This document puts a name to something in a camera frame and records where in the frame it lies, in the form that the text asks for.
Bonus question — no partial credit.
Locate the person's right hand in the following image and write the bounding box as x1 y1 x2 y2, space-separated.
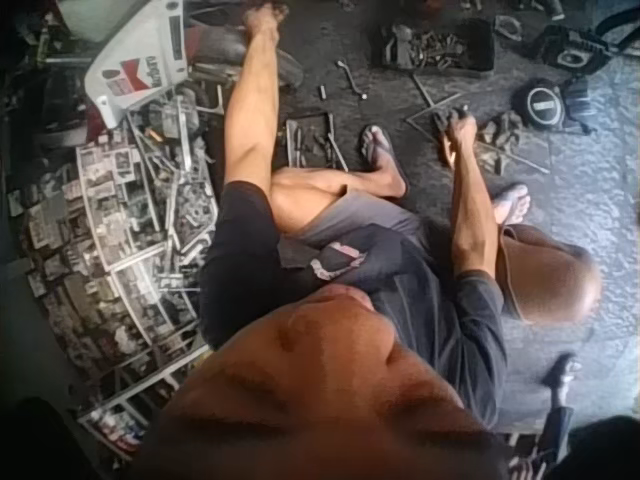
432 106 479 148

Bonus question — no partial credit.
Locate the person's left hand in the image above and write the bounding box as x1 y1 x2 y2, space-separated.
242 1 290 39

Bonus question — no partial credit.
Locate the orange-handled tool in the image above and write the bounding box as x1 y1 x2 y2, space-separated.
437 133 459 169

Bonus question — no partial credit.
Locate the long metal T-wrench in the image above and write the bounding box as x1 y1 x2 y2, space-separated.
405 73 467 132

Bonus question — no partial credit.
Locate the dirty grey rag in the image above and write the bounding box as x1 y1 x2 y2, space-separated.
477 110 525 147

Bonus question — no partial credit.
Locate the dark red motorcycle body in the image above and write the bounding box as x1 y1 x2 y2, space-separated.
183 19 306 94

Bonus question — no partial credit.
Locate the black tray of metal parts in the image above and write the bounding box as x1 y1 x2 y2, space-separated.
372 18 496 77

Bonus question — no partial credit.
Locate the thin metal rod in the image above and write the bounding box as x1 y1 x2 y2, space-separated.
497 148 552 175

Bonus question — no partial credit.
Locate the round black engine cover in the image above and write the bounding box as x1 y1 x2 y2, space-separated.
512 78 569 132

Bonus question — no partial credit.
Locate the bent metal wrench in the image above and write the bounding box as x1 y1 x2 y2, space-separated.
335 58 370 99

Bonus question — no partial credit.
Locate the thin metal gasket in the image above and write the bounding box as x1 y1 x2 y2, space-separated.
493 13 527 40

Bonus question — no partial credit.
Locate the white motorcycle fairing panel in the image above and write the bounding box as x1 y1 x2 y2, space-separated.
83 0 190 127

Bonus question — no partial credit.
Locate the grey engine part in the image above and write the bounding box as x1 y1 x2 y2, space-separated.
563 75 599 135

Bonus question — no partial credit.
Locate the black ribbed engine housing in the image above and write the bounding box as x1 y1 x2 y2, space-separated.
528 22 612 70

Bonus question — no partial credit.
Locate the rack of small bottles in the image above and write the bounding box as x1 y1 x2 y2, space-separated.
78 398 152 454

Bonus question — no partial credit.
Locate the black frame with hand tools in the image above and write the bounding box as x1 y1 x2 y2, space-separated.
284 112 350 174

